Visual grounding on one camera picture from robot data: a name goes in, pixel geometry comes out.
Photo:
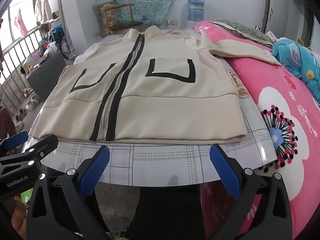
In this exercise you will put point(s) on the person's left hand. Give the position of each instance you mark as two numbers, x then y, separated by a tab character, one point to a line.
18	215

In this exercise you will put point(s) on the pink hanging garment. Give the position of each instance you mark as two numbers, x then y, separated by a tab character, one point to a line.
21	23

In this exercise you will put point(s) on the teal plastic basin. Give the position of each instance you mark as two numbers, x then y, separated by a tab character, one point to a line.
105	0

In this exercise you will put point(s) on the blue water jug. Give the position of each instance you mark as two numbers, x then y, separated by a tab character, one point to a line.
195	12

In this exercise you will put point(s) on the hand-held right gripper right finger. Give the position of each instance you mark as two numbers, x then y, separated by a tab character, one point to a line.
225	172

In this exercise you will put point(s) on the blue bicycle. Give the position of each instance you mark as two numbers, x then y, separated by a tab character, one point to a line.
60	32

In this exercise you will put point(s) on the white wall socket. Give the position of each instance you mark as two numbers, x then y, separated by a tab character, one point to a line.
172	21

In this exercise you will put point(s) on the dark red cloth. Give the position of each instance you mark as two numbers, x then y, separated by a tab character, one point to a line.
6	122

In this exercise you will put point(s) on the metal window railing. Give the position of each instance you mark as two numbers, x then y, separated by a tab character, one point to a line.
12	90

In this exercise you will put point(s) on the teal floral wall cloth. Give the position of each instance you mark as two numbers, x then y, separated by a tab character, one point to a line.
150	0

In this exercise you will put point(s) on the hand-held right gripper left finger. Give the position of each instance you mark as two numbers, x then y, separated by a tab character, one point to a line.
97	172

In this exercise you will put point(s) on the blue cartoon blanket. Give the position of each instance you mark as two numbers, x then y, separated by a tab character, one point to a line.
295	57

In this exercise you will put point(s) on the wooden chair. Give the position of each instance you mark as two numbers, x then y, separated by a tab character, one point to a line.
125	26

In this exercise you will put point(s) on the row of shoes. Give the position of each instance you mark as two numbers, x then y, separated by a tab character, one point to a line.
31	103

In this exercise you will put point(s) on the dark low cabinet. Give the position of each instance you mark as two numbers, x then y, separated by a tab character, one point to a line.
47	75

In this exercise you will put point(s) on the grey patterned blanket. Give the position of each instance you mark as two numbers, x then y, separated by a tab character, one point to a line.
245	31

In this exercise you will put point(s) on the beige zip jacket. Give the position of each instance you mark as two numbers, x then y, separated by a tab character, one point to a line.
162	100

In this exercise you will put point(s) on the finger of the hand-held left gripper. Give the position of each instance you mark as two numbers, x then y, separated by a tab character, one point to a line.
16	140
37	147

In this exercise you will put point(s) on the pink floral blanket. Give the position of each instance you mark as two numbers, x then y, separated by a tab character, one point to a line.
275	92

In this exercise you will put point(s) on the beige hanging garment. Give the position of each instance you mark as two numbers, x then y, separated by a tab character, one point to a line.
42	8

